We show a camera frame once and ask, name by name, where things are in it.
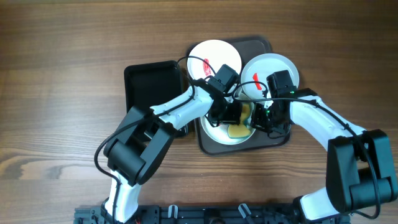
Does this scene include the white plate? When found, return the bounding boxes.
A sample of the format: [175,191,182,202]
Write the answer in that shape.
[200,113,256,145]
[187,40,242,80]

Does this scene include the yellow green sponge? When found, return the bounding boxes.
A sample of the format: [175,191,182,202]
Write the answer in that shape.
[228,104,251,139]

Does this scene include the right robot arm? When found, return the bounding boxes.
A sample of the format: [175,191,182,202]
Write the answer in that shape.
[251,70,397,223]

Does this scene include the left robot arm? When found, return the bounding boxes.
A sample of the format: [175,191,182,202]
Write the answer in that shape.
[94,65,239,223]

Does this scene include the dark brown serving tray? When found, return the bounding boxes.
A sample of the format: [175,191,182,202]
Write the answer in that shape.
[194,35,290,156]

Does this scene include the light grey plate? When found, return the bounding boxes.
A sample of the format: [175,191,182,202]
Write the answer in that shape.
[238,54,300,100]

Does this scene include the black plastic bin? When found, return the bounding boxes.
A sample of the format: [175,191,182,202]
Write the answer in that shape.
[123,60,190,138]

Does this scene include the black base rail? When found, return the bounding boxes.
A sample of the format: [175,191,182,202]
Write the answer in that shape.
[73,203,312,224]

